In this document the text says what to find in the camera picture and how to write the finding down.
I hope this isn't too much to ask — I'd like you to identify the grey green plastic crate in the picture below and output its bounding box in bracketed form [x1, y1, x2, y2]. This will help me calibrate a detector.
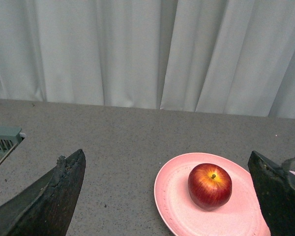
[0, 126, 26, 165]

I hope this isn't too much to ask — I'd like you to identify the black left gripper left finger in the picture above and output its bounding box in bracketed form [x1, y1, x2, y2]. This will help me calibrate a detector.
[0, 149, 86, 236]

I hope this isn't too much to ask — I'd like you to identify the pink round plate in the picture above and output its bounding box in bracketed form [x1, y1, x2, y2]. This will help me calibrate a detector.
[154, 152, 270, 236]

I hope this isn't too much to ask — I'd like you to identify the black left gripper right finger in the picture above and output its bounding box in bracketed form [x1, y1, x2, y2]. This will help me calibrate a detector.
[248, 151, 295, 236]

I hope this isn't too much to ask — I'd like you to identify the pale grey curtain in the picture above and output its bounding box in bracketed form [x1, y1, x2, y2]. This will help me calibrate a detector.
[0, 0, 295, 118]

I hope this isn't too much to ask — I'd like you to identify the red apple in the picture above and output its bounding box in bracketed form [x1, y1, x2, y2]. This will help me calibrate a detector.
[187, 163, 233, 211]

